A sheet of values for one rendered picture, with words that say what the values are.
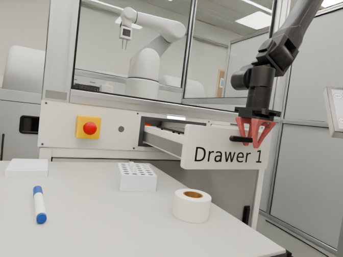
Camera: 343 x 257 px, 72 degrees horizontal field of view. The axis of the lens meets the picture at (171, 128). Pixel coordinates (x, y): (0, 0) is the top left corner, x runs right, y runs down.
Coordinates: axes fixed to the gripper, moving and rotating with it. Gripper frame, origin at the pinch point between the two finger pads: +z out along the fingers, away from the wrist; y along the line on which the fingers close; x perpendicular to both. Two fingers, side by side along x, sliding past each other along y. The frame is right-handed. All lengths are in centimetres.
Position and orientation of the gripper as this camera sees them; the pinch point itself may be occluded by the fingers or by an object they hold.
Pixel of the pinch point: (251, 144)
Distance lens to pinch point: 65.6
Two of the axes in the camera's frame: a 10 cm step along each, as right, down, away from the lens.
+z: -1.4, 9.9, 0.6
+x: -8.8, -1.0, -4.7
